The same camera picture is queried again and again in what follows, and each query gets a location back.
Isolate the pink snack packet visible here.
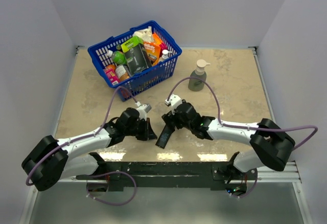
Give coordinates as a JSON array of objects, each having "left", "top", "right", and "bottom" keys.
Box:
[{"left": 104, "top": 64, "right": 120, "bottom": 85}]

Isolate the white pump bottle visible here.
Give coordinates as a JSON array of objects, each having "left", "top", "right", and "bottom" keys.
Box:
[{"left": 158, "top": 49, "right": 172, "bottom": 63}]

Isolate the orange razor blade box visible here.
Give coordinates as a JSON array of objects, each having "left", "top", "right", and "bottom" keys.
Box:
[{"left": 144, "top": 41, "right": 161, "bottom": 66}]

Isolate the black remote control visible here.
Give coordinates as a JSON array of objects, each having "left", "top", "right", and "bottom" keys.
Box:
[{"left": 155, "top": 125, "right": 175, "bottom": 149}]

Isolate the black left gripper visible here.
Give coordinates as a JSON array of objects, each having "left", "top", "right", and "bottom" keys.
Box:
[{"left": 124, "top": 117, "right": 157, "bottom": 141}]

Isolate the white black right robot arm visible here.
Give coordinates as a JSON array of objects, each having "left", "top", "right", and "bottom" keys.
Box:
[{"left": 156, "top": 100, "right": 295, "bottom": 180}]

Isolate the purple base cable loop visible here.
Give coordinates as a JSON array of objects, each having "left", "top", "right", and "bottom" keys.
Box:
[{"left": 86, "top": 172, "right": 138, "bottom": 207}]

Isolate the blue plastic shopping basket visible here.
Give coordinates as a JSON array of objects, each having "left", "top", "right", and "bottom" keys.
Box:
[{"left": 87, "top": 20, "right": 182, "bottom": 96}]

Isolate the green round bottle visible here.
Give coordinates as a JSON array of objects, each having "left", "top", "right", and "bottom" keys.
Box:
[{"left": 106, "top": 50, "right": 127, "bottom": 65}]

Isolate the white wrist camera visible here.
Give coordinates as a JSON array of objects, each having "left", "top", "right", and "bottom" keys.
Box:
[
  {"left": 135, "top": 101, "right": 152, "bottom": 120},
  {"left": 165, "top": 94, "right": 182, "bottom": 115}
]

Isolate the black green razor box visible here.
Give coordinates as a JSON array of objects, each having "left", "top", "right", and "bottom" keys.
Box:
[{"left": 121, "top": 36, "right": 152, "bottom": 76}]

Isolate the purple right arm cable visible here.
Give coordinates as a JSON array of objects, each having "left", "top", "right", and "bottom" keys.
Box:
[{"left": 166, "top": 77, "right": 319, "bottom": 151}]

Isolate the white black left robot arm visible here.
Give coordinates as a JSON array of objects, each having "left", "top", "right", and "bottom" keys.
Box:
[{"left": 21, "top": 106, "right": 157, "bottom": 191}]

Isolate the orange labelled jar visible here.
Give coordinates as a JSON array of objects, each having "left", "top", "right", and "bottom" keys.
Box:
[{"left": 115, "top": 64, "right": 131, "bottom": 82}]

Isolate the beige crumpled bag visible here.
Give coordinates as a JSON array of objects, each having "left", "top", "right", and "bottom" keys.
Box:
[{"left": 132, "top": 26, "right": 154, "bottom": 42}]

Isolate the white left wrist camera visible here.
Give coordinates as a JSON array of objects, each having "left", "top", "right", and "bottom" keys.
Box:
[{"left": 135, "top": 101, "right": 152, "bottom": 120}]

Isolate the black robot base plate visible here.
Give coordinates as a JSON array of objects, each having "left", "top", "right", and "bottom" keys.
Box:
[{"left": 76, "top": 162, "right": 258, "bottom": 191}]

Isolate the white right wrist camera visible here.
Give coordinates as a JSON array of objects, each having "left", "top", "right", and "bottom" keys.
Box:
[{"left": 165, "top": 94, "right": 182, "bottom": 115}]

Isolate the grey soap pump bottle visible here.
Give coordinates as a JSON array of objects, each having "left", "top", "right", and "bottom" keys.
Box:
[{"left": 188, "top": 59, "right": 210, "bottom": 92}]

